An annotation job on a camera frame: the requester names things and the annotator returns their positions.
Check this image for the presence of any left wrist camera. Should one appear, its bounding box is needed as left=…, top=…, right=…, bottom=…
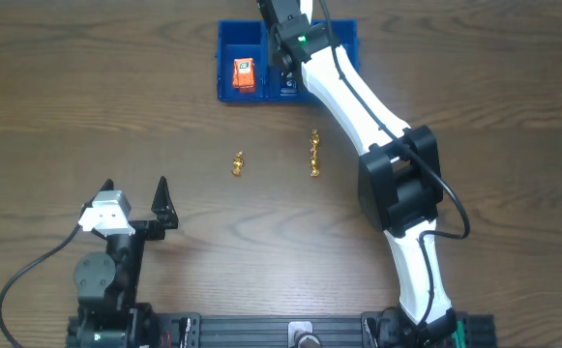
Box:
left=77, top=189, right=137, bottom=238

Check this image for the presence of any mounting rail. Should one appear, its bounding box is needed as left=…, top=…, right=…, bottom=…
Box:
left=67, top=311, right=497, bottom=348

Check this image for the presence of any black cable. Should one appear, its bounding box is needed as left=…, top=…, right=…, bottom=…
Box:
left=317, top=0, right=471, bottom=242
left=0, top=223, right=83, bottom=348

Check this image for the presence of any blue tray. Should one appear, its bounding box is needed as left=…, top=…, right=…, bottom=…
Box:
left=216, top=17, right=361, bottom=104

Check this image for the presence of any orange candy box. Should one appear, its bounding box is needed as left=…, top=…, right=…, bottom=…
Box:
left=232, top=61, right=256, bottom=94
left=232, top=57, right=256, bottom=89

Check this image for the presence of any blue candy pack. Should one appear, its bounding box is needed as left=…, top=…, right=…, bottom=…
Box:
left=280, top=70, right=302, bottom=97

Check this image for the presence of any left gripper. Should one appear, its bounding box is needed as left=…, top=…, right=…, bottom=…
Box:
left=80, top=176, right=180, bottom=242

